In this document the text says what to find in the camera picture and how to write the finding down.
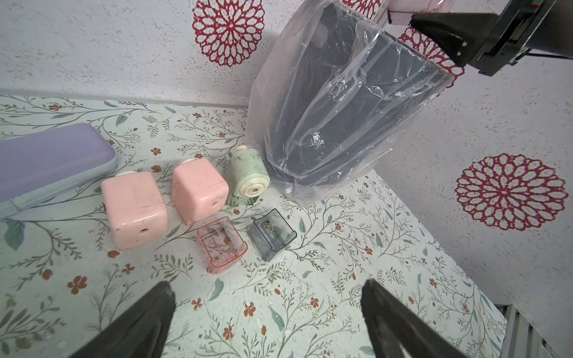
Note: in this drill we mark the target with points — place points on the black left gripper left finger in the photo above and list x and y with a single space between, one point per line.
141 331

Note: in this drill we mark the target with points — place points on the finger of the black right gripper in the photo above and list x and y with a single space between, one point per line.
459 35

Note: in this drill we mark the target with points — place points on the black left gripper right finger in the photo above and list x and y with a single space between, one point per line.
395 331

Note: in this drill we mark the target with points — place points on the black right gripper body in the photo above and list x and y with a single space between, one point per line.
541 29

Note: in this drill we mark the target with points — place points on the pink sharpener shavings tray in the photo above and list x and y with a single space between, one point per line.
221 245

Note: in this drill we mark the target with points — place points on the pink pencil sharpener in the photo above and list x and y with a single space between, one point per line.
198 190
135 208

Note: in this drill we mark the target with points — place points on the clear sharpener shavings tray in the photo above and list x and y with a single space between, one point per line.
271 234

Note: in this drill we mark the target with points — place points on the green pencil sharpener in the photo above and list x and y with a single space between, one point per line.
246 175

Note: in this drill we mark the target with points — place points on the purple pencil case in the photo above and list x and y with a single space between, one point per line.
37 167

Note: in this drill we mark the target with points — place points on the grey trash bin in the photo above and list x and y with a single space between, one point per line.
349 103

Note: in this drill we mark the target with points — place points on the clear plastic bin liner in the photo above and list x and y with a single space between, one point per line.
340 98

